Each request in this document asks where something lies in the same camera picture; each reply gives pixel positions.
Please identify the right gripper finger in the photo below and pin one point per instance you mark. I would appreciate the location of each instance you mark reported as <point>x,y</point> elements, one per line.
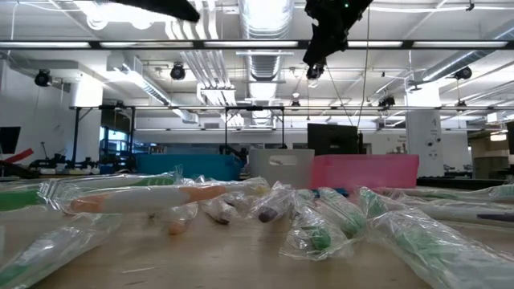
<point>327,44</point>

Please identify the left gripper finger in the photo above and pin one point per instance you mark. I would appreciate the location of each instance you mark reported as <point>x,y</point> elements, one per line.
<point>168,9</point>

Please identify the black ceiling spotlight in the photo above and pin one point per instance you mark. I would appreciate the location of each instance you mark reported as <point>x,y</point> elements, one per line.
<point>42,78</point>
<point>178,72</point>
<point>315,73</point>
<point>463,73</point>
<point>386,102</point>

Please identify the black overhead rig bar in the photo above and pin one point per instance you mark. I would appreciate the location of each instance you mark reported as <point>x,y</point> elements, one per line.
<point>249,44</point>

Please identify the black monitor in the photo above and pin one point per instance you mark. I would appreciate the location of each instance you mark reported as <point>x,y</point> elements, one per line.
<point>329,138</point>

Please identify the white hanging light fixture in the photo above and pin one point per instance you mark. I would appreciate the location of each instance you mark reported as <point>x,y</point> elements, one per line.
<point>217,96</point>

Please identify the pink plastic bin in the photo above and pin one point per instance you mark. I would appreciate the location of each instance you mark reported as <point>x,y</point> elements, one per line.
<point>361,172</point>

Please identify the white plastic bin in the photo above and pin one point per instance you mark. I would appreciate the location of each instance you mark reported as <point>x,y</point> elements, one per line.
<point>261,172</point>

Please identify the teal plastic bin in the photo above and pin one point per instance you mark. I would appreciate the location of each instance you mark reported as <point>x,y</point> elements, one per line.
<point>184,166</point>

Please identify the green wrapped toothbrush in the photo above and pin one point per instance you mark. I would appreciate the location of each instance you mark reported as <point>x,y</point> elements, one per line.
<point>425,245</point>
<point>349,221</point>
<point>319,241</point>
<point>44,257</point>
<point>441,194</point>
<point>154,181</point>

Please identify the orange wrapped toothbrush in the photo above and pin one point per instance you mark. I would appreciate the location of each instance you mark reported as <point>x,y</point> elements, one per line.
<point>140,198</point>
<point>175,228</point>

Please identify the black workbench equipment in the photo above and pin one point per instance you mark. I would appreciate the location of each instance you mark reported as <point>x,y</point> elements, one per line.
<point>48,164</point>

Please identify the red object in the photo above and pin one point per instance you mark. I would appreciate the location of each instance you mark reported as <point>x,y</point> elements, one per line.
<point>22,154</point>

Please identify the silver ceiling duct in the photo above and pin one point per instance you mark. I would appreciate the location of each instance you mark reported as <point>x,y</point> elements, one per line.
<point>265,64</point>

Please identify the black metal stand frame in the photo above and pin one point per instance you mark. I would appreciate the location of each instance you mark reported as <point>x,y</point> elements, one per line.
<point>254,108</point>

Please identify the black horizontal ceiling rail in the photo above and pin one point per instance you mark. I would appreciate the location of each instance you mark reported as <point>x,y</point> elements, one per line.
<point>180,107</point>

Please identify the dark wall monitor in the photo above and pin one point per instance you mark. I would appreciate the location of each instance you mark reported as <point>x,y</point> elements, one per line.
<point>10,140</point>

